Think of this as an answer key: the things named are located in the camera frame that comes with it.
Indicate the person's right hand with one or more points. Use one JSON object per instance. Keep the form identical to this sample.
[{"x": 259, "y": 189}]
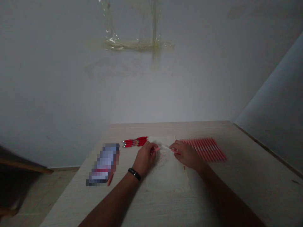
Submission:
[{"x": 187, "y": 154}]

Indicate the person's left hand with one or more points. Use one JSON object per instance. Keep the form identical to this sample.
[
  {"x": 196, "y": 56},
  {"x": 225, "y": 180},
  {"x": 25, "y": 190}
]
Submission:
[{"x": 142, "y": 160}]

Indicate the person's left fingers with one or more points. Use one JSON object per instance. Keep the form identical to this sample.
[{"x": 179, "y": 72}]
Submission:
[{"x": 151, "y": 147}]

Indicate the person's right fingers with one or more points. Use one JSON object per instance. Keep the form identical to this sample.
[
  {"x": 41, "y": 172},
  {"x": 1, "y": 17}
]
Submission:
[{"x": 174, "y": 146}]

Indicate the pink pen barrel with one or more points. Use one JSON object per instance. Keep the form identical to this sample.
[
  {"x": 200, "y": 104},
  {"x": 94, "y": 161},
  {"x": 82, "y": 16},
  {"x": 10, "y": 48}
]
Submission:
[{"x": 175, "y": 151}]

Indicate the short pink pen piece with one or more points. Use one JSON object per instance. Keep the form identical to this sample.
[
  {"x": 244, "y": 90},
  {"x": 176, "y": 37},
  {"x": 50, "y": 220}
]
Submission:
[{"x": 157, "y": 149}]

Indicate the white pen refill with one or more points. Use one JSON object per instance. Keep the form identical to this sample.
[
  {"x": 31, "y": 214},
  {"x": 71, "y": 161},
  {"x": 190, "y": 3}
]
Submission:
[{"x": 165, "y": 148}]

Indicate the bunch of red pens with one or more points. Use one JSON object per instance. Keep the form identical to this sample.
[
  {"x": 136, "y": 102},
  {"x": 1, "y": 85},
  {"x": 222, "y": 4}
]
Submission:
[{"x": 133, "y": 142}]

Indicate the white paper sheet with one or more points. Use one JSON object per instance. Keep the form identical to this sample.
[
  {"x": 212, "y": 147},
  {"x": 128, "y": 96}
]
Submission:
[{"x": 169, "y": 175}]

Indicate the row of pink pen barrels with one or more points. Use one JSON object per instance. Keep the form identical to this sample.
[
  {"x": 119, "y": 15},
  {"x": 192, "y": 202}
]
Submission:
[{"x": 208, "y": 149}]

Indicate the long pen carton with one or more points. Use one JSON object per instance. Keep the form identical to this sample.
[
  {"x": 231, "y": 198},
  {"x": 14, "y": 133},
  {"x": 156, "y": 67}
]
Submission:
[{"x": 104, "y": 164}]

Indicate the single red pen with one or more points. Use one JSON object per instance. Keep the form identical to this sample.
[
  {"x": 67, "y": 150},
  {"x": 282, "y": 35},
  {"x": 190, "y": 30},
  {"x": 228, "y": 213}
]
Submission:
[{"x": 110, "y": 179}]

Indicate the clear tape strips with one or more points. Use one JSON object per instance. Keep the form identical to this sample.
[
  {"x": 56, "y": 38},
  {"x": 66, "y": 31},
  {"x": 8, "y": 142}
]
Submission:
[{"x": 142, "y": 42}]

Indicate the dark wooden furniture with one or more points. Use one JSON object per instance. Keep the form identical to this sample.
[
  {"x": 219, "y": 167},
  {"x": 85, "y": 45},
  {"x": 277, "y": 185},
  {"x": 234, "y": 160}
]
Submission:
[{"x": 16, "y": 179}]

